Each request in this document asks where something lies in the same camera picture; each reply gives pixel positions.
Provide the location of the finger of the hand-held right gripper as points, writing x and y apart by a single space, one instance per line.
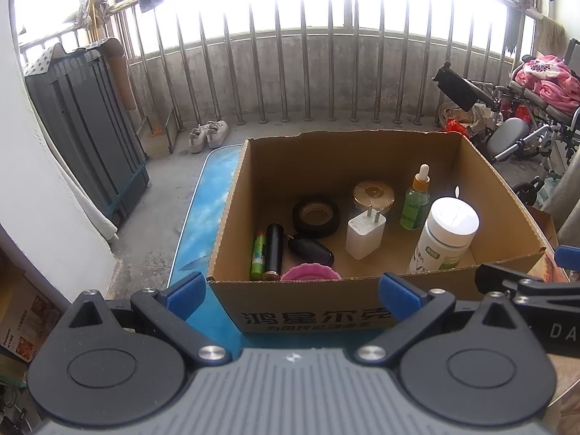
507 281
570 256

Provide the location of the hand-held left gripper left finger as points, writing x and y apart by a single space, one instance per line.
188 294

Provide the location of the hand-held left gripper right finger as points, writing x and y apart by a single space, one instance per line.
401 297

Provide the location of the white charger plug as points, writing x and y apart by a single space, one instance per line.
362 238

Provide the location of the green battery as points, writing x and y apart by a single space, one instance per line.
258 256

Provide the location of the white pill bottle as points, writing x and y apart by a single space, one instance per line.
453 222

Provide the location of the green dropper bottle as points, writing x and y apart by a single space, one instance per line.
414 210

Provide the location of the pink bowl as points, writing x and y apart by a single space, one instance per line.
310 272

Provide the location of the black battery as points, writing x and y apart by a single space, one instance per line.
274 249

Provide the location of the black oval object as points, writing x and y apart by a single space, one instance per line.
312 251

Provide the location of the gold lid jar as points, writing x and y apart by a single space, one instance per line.
374 192

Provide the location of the black tape roll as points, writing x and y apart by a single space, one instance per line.
301 222

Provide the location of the brown cardboard box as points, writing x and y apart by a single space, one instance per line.
317 181

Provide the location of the person's right forearm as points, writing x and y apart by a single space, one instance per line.
566 389

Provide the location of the cardboard piece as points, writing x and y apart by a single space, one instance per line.
543 226

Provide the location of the grey curtain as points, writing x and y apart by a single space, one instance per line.
570 199

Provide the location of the wheelchair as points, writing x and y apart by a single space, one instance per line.
510 138

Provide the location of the red plastic bag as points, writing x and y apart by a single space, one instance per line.
457 127

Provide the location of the printed carton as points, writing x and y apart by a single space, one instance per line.
27 321

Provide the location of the pink blanket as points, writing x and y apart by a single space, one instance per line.
548 81

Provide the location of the beige bag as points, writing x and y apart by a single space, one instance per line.
453 112

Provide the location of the metal balcony railing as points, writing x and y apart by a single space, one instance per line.
263 118

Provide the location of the dark folded panel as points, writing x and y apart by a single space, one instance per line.
81 131

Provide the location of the beige towel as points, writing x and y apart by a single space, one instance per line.
550 34

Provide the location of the brown cardboard board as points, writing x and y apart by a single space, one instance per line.
121 77

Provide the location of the white patterned cloth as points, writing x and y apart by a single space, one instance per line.
45 61

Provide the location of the mop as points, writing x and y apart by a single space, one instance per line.
90 9

